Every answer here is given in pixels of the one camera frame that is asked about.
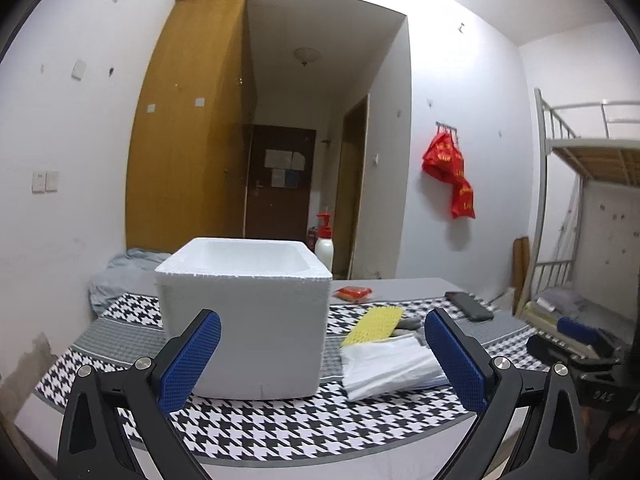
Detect yellow foam net sleeve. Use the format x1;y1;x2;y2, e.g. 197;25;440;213
342;306;404;347

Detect white tissue pack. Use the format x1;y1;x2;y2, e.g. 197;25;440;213
341;335;449;402

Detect metal bunk bed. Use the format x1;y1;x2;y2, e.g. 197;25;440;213
514;89;639;356

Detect black smartphone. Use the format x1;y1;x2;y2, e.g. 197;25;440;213
445;292;494;323

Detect blue-grey crumpled cloth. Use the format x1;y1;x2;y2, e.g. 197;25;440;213
88;248;170;316

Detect white styrofoam box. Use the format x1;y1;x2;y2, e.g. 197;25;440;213
155;237;332;401

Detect red snack packet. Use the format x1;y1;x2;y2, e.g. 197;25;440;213
333;286;372;304

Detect red hanging bag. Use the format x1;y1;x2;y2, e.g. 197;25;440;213
422;122;475;219

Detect wooden wardrobe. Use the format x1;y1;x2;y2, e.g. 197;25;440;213
125;0;255;252

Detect white pump lotion bottle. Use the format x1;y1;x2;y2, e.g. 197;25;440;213
314;212;334;271

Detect red fire extinguisher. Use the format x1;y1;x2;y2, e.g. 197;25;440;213
307;226;318;252

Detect dark brown entrance door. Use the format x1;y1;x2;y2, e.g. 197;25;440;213
245;125;316;242

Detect ceiling lamp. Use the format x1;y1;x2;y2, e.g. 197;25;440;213
293;47;321;66

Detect white wall switches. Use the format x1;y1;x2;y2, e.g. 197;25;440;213
32;170;60;194

